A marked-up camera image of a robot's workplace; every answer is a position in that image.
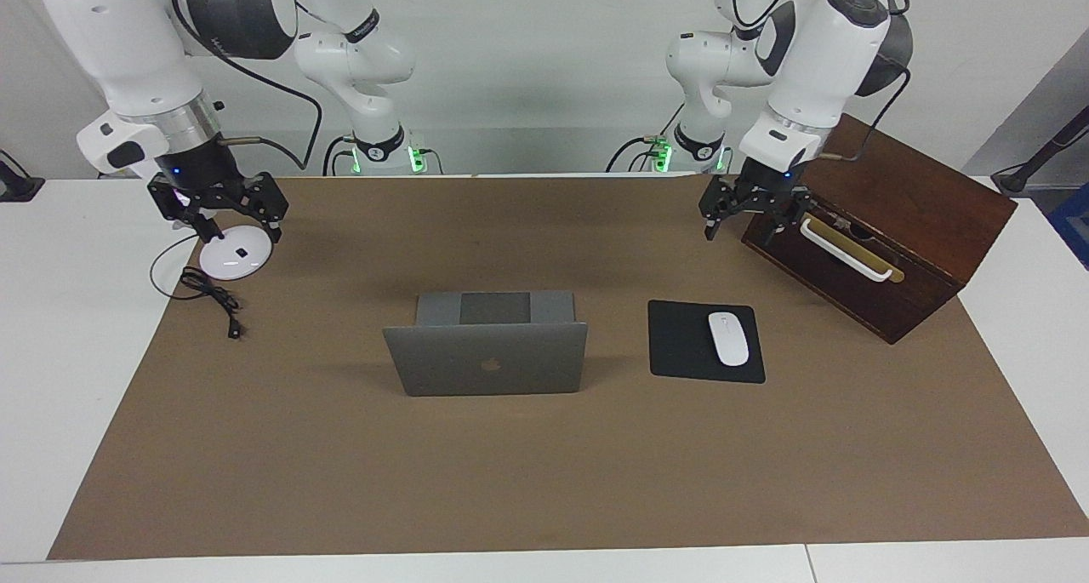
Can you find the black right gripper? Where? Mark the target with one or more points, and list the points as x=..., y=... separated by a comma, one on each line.
x=204, y=170

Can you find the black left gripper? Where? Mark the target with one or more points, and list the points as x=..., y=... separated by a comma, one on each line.
x=770, y=187

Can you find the silver Apple laptop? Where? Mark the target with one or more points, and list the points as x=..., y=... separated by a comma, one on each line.
x=442, y=362

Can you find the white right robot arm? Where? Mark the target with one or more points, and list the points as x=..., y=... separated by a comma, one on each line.
x=128, y=47

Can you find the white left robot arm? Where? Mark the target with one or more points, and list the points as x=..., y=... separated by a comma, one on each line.
x=821, y=55

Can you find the white lamp base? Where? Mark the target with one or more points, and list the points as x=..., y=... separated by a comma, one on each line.
x=230, y=264

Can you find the green lit base connector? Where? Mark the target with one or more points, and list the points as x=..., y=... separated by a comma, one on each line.
x=417, y=157
x=659, y=151

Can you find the white computer mouse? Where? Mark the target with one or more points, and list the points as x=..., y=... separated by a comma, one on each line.
x=728, y=340

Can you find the black mouse pad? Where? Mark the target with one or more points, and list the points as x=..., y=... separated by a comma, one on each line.
x=676, y=345

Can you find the black clamp stand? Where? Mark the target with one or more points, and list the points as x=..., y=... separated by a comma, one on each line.
x=17, y=187

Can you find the dark brown wooden box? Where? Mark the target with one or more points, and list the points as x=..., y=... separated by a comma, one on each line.
x=953, y=251

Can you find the black tripod leg stand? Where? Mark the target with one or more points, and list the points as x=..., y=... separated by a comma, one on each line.
x=1021, y=177

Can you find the blue crate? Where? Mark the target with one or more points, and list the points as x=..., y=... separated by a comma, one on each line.
x=1074, y=225

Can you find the brown table mat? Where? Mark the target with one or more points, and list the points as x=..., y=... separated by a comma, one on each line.
x=544, y=481

